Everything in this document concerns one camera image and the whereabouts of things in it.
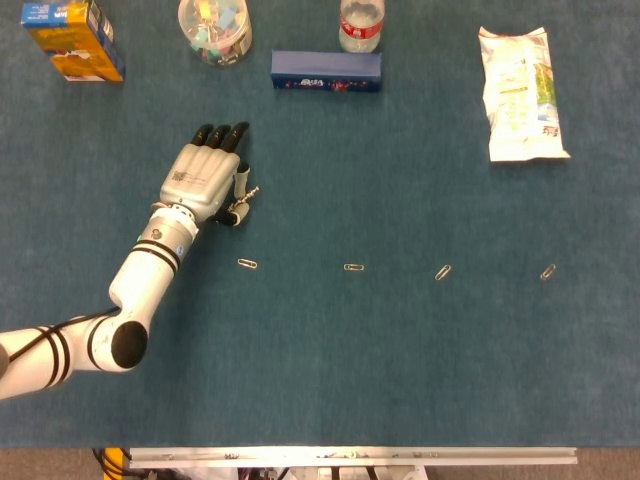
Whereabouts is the white green snack bag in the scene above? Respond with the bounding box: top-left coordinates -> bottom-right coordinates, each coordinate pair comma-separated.
477,25 -> 572,164

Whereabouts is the clear jar of binder clips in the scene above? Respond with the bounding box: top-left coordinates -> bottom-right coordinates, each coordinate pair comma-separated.
177,0 -> 254,69

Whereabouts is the yellow blue carton box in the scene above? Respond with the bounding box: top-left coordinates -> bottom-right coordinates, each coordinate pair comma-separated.
20,0 -> 126,84

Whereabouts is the water bottle with red label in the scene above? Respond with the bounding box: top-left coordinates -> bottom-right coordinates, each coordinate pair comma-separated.
338,0 -> 386,55

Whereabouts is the teal felt table cloth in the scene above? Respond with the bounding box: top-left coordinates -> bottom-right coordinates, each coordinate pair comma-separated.
0,0 -> 640,449

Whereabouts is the dark blue rectangular box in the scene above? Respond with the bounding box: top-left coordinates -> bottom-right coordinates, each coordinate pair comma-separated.
270,48 -> 384,94

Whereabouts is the aluminium profile rail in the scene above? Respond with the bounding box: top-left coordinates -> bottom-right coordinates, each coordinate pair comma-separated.
128,446 -> 579,470

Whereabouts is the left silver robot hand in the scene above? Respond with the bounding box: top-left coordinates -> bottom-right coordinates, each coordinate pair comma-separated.
158,121 -> 252,228

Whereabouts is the yellow bracket with black cables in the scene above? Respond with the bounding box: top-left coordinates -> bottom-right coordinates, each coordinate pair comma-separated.
92,447 -> 129,480

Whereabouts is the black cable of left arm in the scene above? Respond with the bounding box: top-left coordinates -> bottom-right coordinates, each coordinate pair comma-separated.
7,308 -> 122,362

